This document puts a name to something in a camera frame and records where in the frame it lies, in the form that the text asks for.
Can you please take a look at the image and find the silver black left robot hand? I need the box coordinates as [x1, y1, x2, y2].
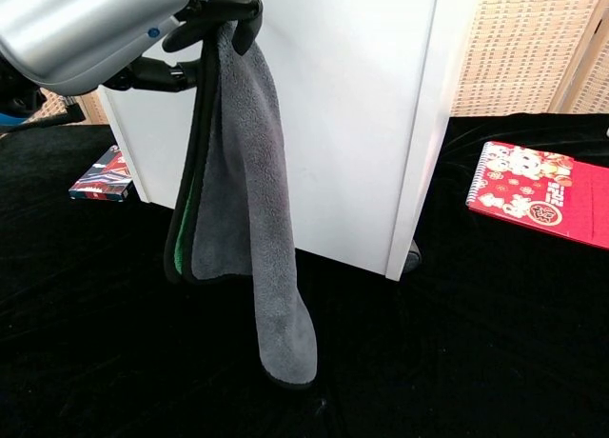
[0, 0, 265, 97]

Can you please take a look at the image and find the grey microfibre cloth green trim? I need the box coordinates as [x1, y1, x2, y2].
[164, 20, 319, 389]

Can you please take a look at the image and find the large white cabinet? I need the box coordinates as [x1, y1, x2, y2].
[97, 0, 481, 283]

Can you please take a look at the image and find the woven rattan folding screen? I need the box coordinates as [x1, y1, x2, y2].
[37, 86, 109, 128]
[448, 0, 609, 118]

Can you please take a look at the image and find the small patterned card box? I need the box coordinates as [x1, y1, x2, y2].
[68, 144, 131, 202]

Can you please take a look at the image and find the black velvet tablecloth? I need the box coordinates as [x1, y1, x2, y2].
[0, 114, 609, 438]

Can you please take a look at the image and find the red spiral desk calendar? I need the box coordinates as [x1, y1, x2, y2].
[466, 141, 609, 250]

